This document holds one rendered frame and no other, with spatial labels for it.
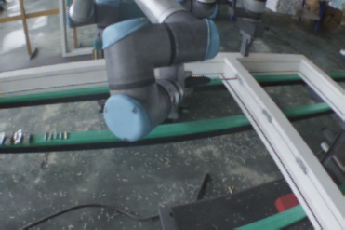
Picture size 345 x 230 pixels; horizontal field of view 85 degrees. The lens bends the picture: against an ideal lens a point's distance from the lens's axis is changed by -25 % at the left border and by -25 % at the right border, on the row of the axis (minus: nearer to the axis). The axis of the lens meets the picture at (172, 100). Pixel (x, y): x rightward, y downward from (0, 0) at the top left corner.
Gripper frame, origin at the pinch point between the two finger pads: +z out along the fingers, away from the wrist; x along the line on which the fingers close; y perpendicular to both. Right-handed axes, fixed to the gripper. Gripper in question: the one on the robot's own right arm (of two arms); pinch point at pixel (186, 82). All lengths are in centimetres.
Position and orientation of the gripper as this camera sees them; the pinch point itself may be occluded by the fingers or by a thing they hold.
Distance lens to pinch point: 72.3
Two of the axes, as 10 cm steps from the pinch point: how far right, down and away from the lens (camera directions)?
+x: -0.2, -9.6, -2.8
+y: 9.2, 0.9, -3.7
